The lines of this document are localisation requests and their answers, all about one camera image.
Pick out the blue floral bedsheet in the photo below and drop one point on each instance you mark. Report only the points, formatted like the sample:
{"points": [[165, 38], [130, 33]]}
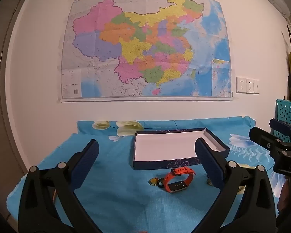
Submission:
{"points": [[126, 199]]}

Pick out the grey door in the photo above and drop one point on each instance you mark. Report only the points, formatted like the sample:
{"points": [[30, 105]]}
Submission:
{"points": [[7, 53]]}

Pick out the orange smart watch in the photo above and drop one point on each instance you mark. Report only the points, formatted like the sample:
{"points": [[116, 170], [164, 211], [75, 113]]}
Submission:
{"points": [[178, 187]]}

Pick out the colourful wall map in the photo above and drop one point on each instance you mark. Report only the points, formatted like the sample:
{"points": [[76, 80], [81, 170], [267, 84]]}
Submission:
{"points": [[145, 48]]}

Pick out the dark blue shallow box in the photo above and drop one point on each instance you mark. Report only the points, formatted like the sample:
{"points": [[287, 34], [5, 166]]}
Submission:
{"points": [[169, 145]]}

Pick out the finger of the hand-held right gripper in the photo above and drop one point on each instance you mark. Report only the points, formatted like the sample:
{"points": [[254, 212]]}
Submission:
{"points": [[263, 136], [280, 124]]}

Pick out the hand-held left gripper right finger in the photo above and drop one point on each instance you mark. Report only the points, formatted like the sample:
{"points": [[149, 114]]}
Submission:
{"points": [[208, 160]]}

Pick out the teal perforated basket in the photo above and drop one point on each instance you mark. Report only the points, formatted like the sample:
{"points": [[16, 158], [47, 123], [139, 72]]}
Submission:
{"points": [[285, 112]]}

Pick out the person's right hand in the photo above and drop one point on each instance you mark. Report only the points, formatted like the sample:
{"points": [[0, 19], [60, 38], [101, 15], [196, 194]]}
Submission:
{"points": [[286, 194]]}

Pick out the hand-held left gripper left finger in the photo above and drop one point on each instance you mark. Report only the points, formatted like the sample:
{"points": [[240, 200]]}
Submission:
{"points": [[87, 160]]}

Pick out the white wall outlet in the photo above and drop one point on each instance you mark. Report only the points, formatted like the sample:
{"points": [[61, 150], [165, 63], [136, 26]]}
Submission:
{"points": [[256, 87], [250, 86], [241, 85]]}

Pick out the green glass pendant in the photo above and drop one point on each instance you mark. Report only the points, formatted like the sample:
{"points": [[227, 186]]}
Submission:
{"points": [[153, 182]]}

